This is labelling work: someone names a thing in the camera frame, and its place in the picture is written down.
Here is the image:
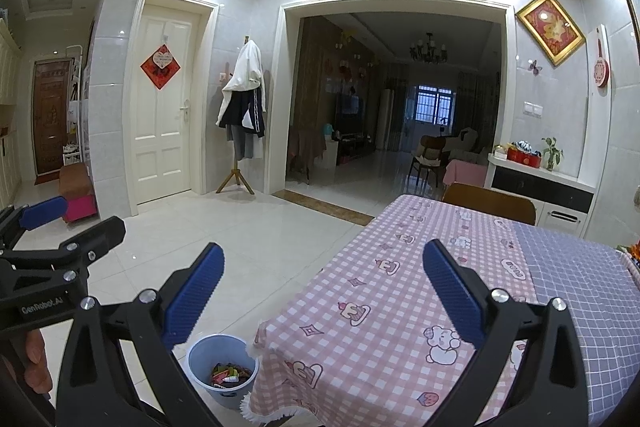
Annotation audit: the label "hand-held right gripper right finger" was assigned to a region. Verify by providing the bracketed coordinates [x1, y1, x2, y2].
[422, 238, 591, 427]

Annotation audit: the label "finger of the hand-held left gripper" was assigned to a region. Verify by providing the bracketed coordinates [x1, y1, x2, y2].
[0, 196, 69, 253]
[0, 215, 127, 295]

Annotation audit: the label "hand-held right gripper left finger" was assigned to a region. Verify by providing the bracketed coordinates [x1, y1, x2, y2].
[54, 242, 226, 427]

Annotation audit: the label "blue plastic waste bin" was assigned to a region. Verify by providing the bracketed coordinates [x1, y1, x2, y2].
[186, 333, 260, 410]

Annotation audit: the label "pile of colourful wrappers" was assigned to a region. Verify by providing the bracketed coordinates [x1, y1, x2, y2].
[209, 361, 253, 390]

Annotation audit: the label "person's left hand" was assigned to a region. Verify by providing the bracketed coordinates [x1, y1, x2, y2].
[0, 329, 52, 403]

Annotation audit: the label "pink box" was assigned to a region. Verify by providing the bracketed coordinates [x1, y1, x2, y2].
[62, 196, 98, 224]

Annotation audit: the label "pink checked tablecloth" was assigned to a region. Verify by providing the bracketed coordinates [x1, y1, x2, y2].
[240, 194, 538, 427]

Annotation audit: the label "carved wooden entry door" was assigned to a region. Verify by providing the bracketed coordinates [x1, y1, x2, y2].
[32, 59, 73, 180]

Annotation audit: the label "white panel door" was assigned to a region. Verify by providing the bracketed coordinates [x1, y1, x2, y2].
[131, 0, 220, 206]

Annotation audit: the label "white shelf rack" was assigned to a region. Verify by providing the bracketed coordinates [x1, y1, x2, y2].
[62, 44, 91, 168]

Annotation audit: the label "pink covered side table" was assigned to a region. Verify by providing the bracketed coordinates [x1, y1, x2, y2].
[444, 159, 488, 188]

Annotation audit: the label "wooden coat stand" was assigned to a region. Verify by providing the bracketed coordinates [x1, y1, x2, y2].
[216, 34, 256, 195]

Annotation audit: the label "purple checked tablecloth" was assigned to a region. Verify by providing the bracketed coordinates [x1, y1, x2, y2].
[514, 223, 640, 425]

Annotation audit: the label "white and black sideboard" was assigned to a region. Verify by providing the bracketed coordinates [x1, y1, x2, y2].
[486, 152, 597, 228]

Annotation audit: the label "wooden chair with cushion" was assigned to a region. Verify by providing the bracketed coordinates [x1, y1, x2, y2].
[407, 134, 451, 188]

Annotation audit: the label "light sofa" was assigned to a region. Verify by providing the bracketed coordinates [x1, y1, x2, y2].
[445, 127, 491, 165]

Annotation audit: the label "red tin box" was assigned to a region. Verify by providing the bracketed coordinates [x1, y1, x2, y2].
[506, 148, 542, 168]

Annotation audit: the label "grey trousers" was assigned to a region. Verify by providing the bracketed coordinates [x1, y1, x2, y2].
[227, 124, 256, 162]

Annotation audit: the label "green potted plant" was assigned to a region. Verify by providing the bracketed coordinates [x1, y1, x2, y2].
[541, 137, 565, 172]

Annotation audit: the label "dark television cabinet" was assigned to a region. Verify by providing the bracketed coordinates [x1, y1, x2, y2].
[335, 132, 375, 165]

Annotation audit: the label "red diamond door decoration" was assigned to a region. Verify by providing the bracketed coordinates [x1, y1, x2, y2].
[140, 44, 182, 92]

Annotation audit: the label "brown draped cloth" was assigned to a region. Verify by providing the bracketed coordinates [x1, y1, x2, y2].
[287, 127, 326, 182]

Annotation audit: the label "white standing air conditioner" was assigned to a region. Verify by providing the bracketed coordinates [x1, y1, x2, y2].
[379, 89, 396, 152]

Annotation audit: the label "tray of colourful items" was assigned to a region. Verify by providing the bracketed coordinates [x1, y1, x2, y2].
[617, 242, 640, 278]

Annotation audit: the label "barred window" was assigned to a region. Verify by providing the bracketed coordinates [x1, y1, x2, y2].
[415, 84, 456, 125]

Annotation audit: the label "television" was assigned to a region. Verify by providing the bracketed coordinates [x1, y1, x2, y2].
[334, 93, 362, 132]

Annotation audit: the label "dark chandelier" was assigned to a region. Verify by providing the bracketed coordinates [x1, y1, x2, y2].
[409, 32, 449, 64]

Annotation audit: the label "gold diamond framed picture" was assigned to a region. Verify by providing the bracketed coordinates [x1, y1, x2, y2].
[515, 0, 587, 68]

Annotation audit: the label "red round wall ornament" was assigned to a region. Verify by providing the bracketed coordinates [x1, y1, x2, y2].
[592, 27, 611, 88]

